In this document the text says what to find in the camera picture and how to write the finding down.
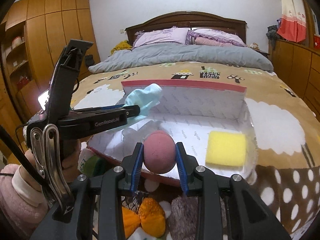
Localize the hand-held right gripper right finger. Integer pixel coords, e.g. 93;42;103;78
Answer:
175;142;291;240

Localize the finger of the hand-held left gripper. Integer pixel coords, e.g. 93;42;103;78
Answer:
71;104;141;120
82;106;125;111

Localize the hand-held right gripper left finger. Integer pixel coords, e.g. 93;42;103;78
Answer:
30;142;145;240

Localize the light blue sock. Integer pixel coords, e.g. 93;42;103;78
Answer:
117;84;164;130

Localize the pink sock ball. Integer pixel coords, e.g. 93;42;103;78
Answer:
143;130;177;174

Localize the white box with red rim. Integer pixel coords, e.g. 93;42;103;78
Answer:
86;80;257;188

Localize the person's left forearm pink sleeve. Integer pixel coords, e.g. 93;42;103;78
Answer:
0;164;52;240

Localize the person's left hand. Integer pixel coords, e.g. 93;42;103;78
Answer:
25;139;82;180

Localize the bright screen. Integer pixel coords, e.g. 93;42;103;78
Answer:
37;91;50;111

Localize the dark patterned cloth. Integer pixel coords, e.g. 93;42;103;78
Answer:
122;195;144;212

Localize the yellow folded sock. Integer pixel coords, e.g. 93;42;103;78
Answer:
205;131;247;168

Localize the fuzzy grey purple sock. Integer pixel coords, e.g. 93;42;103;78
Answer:
170;196;200;240

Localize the white and green sock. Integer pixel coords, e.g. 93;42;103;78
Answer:
79;147;97;178

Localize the orange cloth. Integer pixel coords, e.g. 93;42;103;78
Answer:
122;197;167;239

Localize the wooden wardrobe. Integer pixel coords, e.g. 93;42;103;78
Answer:
0;0;102;120

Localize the yellow knitted cloth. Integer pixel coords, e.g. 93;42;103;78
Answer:
111;40;133;55

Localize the white round box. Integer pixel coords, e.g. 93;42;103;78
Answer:
12;36;25;48

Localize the grey duvet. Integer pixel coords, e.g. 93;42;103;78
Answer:
89;42;274;73

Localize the metal spring clip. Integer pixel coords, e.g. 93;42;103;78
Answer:
30;124;74;210

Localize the lilac pillow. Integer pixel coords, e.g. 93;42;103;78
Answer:
132;28;190;48

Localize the pink folded blanket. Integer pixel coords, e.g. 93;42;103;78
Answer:
195;37;223;46

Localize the wooden headboard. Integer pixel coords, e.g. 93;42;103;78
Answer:
125;11;248;45

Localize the brown printed blanket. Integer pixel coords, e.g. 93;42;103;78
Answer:
71;61;318;240

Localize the purple ruffled pillow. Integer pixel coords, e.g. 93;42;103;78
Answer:
186;29;247;47

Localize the wooden nightstand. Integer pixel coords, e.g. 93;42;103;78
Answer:
250;45;271;59

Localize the wooden dresser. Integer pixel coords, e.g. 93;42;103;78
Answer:
269;39;320;115

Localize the dark clothes pile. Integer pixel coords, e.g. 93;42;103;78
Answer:
265;24;281;50

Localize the white and red curtain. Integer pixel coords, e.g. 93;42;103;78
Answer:
277;0;308;43

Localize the black cable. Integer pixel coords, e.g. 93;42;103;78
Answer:
0;124;52;199

